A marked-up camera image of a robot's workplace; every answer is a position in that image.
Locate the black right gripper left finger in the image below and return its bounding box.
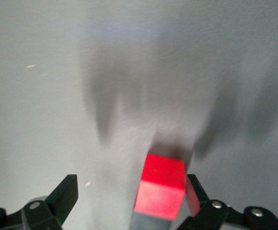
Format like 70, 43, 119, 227
0, 174, 79, 230

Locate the red cube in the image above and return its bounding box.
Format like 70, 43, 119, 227
133, 153, 187, 221

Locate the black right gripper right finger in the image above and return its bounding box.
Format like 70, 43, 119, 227
176, 173, 278, 230

